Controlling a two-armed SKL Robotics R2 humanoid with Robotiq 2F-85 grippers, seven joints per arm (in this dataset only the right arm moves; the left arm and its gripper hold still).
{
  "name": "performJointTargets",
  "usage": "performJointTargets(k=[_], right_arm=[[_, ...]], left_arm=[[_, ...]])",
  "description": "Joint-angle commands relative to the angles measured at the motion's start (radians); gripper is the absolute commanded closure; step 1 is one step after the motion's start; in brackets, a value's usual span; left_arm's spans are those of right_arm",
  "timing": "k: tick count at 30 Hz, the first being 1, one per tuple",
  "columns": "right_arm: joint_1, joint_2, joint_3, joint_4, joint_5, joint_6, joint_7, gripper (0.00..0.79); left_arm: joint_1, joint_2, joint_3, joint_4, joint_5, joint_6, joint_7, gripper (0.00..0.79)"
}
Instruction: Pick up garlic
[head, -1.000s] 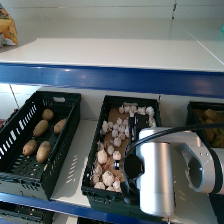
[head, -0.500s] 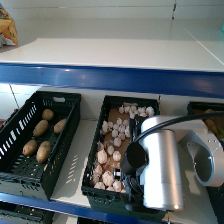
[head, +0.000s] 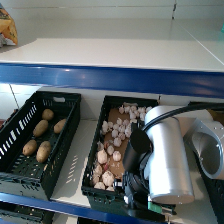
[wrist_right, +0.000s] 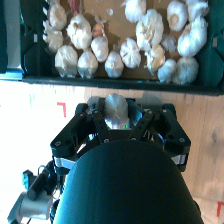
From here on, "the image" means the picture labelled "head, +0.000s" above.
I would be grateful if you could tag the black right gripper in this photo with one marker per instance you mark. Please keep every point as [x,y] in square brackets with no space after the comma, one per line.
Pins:
[136,166]

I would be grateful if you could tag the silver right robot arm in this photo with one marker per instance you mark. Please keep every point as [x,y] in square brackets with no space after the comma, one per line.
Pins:
[166,160]

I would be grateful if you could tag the white garlic bulb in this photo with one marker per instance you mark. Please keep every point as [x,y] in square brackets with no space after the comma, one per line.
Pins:
[95,179]
[99,185]
[110,124]
[133,108]
[142,116]
[117,142]
[110,188]
[102,156]
[117,155]
[122,128]
[126,122]
[134,121]
[105,126]
[122,136]
[128,132]
[148,108]
[127,108]
[121,109]
[100,145]
[116,126]
[108,178]
[119,121]
[132,115]
[141,109]
[110,150]
[114,133]
[98,169]

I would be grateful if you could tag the reddish garlic bulb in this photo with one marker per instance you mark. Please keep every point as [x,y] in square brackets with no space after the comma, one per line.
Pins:
[106,166]

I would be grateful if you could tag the dark green garlic crate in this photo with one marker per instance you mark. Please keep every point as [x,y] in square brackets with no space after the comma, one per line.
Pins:
[96,200]

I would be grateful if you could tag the pile of white mushrooms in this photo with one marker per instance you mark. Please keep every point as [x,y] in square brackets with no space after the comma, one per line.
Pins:
[116,167]

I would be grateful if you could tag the white shelf blue edge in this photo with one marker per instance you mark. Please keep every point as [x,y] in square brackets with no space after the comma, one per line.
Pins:
[76,160]
[110,80]

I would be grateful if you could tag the dark green potato crate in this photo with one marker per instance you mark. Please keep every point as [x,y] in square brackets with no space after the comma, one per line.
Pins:
[63,156]

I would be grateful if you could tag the brown potato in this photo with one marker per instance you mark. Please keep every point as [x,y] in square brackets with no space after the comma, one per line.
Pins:
[43,151]
[40,128]
[59,125]
[47,114]
[29,147]

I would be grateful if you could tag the dark green plastic crate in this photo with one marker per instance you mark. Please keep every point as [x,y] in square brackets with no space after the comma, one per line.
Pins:
[23,213]

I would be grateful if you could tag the yellow snack bag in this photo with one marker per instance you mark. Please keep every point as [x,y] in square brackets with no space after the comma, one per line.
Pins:
[8,26]

